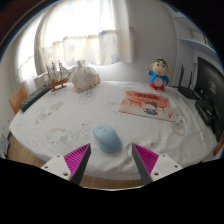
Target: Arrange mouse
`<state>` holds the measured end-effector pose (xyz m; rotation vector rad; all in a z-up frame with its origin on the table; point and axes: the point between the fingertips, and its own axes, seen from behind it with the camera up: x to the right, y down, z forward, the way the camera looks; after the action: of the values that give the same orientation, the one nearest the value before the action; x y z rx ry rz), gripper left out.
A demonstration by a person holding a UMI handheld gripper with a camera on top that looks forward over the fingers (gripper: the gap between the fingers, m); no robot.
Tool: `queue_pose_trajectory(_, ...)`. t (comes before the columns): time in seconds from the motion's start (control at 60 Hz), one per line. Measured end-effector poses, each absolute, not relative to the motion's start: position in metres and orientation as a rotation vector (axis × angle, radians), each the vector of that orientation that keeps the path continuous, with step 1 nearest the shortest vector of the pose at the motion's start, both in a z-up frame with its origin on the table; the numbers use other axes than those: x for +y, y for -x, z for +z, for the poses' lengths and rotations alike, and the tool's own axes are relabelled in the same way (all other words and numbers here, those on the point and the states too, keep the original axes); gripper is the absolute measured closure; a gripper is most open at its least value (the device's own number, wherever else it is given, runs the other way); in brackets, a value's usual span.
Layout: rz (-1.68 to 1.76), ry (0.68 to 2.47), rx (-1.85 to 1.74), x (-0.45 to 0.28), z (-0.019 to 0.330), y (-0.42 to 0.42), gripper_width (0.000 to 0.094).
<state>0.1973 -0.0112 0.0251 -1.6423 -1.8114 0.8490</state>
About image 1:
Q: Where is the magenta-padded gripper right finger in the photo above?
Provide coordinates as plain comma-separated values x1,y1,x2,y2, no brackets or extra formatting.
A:
131,143,184,186

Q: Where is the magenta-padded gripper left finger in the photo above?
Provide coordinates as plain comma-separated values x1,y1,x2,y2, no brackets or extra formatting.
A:
40,143,92,185

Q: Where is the light blue computer mouse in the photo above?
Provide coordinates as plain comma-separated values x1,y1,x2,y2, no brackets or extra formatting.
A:
92,124,123,154

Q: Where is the cartoon print mouse pad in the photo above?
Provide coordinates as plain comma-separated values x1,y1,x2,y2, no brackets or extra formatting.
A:
118,90,175,122

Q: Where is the white printed tablecloth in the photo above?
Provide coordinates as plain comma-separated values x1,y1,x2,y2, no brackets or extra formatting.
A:
8,80,219,181

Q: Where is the red printed sheet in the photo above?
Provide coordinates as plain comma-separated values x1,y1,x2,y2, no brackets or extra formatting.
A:
213,133,224,158

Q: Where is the black desk device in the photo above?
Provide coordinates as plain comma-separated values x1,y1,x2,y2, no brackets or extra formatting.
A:
195,99,224,134

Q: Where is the black keyboard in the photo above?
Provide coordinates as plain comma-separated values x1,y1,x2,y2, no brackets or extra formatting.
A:
19,84,53,113

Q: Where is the black wifi router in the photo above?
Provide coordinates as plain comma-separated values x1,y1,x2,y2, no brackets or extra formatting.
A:
177,64,201,100

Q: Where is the wooden model sailing ship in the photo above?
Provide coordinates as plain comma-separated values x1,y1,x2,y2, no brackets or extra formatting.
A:
45,60,71,93

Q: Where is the cartoon boy figurine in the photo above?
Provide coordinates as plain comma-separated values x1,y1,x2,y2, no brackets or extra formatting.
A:
145,58,171,92

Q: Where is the black computer monitor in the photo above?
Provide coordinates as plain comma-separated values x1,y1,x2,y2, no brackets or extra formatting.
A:
194,56,224,143

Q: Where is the white star print curtain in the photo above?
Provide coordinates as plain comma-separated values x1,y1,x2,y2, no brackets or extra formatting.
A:
16,0,135,83

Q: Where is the white wall shelf unit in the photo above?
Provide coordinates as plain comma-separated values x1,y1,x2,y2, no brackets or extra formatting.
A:
173,9,221,88

